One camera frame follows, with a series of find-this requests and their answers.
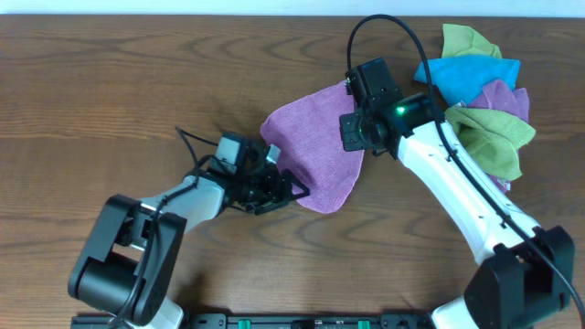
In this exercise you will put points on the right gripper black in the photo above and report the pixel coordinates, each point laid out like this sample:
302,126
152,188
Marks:
349,141

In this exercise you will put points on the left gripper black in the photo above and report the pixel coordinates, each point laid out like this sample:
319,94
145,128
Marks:
283,190

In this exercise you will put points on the purple microfiber cloth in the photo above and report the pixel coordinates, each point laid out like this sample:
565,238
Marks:
307,131

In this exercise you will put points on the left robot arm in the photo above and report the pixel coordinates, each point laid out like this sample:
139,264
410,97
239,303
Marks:
127,262

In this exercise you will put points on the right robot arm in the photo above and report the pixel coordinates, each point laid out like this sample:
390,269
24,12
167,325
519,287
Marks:
525,272

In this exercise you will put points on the blue microfiber cloth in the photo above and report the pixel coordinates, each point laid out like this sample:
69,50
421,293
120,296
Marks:
461,79

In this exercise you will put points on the purple cloth in pile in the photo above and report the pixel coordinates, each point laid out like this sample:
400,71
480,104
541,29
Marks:
496,95

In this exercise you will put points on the green cloth in front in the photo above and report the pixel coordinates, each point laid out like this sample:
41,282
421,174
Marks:
492,138

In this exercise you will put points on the green cloth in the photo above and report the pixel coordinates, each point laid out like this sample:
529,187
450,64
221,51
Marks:
492,138
463,41

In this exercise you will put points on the green cloth at back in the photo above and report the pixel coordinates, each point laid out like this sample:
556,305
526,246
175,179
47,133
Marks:
463,41

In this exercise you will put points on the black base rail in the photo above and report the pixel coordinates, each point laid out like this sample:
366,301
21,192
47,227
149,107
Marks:
383,321

